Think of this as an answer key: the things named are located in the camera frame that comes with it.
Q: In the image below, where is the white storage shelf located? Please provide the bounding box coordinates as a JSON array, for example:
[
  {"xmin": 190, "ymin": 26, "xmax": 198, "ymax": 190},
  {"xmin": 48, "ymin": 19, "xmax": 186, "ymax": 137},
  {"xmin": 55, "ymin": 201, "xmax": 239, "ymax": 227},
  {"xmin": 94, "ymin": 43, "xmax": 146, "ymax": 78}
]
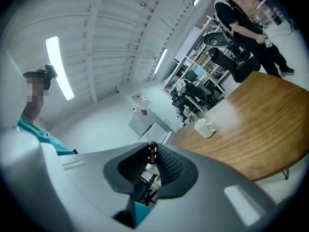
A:
[{"xmin": 163, "ymin": 15, "xmax": 230, "ymax": 120}]

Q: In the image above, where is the silver cabinet with red sticker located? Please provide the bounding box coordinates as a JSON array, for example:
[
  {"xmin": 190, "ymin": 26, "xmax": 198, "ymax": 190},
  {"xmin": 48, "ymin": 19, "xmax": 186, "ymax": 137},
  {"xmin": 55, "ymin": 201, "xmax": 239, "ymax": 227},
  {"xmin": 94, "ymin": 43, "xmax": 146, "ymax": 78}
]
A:
[{"xmin": 128, "ymin": 107, "xmax": 169, "ymax": 138}]

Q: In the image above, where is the person's head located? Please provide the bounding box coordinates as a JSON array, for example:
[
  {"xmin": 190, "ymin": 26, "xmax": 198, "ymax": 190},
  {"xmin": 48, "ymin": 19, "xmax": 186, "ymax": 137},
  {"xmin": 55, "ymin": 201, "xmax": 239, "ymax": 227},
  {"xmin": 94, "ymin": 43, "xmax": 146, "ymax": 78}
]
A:
[{"xmin": 23, "ymin": 69, "xmax": 52, "ymax": 120}]

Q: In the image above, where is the white wall poster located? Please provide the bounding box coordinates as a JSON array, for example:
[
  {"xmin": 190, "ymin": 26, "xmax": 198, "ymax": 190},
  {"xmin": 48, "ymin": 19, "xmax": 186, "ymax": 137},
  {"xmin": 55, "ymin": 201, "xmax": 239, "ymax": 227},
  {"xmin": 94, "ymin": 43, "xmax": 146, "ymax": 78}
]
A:
[{"xmin": 131, "ymin": 93, "xmax": 152, "ymax": 105}]

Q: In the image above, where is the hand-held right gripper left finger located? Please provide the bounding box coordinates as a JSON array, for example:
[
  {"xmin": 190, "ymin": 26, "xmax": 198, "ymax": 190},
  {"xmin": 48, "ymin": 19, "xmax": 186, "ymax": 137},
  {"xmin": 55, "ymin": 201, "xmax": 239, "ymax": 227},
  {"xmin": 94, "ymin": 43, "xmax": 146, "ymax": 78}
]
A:
[{"xmin": 40, "ymin": 142, "xmax": 151, "ymax": 232}]

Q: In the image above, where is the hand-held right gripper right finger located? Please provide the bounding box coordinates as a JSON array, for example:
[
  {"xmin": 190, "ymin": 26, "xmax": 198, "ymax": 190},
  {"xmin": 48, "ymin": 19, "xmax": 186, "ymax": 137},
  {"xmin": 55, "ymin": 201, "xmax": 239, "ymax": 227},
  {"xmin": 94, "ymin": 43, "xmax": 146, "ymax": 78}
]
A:
[{"xmin": 135, "ymin": 144, "xmax": 276, "ymax": 232}]

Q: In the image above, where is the black office chair with cloth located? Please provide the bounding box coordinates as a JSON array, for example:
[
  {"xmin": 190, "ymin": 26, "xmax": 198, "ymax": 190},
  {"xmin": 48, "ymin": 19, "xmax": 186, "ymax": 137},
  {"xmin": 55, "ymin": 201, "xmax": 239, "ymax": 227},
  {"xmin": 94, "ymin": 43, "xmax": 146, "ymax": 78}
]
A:
[{"xmin": 175, "ymin": 78, "xmax": 214, "ymax": 111}]

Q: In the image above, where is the white mug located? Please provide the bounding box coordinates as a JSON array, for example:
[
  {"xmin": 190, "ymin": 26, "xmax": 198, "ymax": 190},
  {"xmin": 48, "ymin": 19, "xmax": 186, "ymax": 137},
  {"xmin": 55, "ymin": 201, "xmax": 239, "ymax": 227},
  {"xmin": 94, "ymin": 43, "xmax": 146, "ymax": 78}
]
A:
[{"xmin": 194, "ymin": 117, "xmax": 216, "ymax": 139}]

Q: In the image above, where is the white microwave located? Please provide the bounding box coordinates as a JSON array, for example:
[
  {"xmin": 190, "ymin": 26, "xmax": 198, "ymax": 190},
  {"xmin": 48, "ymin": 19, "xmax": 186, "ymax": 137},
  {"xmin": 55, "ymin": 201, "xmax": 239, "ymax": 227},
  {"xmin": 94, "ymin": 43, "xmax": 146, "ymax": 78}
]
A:
[{"xmin": 138, "ymin": 122, "xmax": 176, "ymax": 145}]

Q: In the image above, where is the person's teal shirt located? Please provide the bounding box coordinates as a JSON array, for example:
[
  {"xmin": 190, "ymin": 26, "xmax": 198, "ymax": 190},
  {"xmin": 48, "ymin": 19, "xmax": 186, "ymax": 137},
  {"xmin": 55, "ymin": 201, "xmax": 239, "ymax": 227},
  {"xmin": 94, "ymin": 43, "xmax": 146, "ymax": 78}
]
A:
[{"xmin": 16, "ymin": 116, "xmax": 78, "ymax": 156}]

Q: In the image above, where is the black mesh office chair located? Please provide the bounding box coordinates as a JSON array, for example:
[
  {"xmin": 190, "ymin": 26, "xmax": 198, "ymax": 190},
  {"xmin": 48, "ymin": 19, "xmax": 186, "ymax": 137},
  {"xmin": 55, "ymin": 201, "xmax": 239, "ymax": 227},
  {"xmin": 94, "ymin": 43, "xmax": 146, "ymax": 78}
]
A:
[{"xmin": 203, "ymin": 31, "xmax": 262, "ymax": 84}]

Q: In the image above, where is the black head-mounted camera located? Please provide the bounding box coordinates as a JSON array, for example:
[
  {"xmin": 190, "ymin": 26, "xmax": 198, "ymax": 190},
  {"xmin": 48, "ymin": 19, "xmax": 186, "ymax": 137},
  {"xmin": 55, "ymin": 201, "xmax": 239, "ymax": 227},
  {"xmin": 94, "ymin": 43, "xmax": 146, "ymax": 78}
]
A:
[{"xmin": 44, "ymin": 63, "xmax": 58, "ymax": 79}]

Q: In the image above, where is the wooden table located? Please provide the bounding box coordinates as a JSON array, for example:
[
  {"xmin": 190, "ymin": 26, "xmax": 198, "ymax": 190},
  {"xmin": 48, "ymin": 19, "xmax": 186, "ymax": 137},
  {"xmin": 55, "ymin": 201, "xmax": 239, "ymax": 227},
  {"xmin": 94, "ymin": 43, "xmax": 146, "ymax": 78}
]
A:
[{"xmin": 171, "ymin": 71, "xmax": 309, "ymax": 181}]

